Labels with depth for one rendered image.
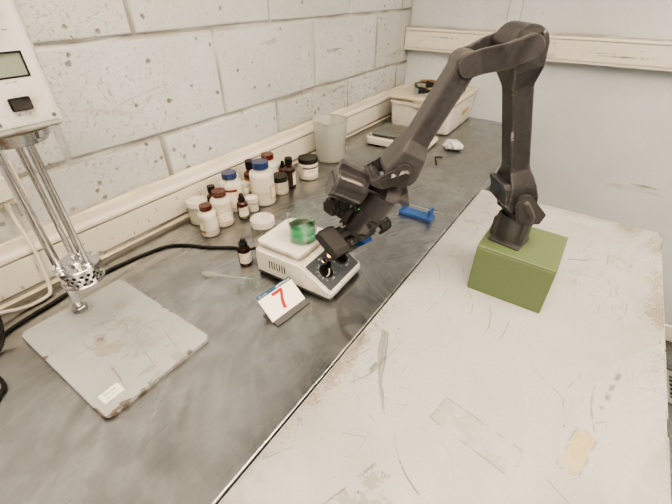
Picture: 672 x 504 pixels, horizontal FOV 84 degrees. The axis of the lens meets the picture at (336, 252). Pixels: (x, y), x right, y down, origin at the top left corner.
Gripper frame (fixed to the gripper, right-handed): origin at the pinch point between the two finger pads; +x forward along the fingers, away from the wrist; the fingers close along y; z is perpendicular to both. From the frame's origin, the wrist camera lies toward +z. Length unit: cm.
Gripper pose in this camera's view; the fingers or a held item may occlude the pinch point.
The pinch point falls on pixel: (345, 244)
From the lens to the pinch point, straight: 80.7
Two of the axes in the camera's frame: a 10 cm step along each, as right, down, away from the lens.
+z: -6.2, -7.6, 2.1
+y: -6.6, 3.5, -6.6
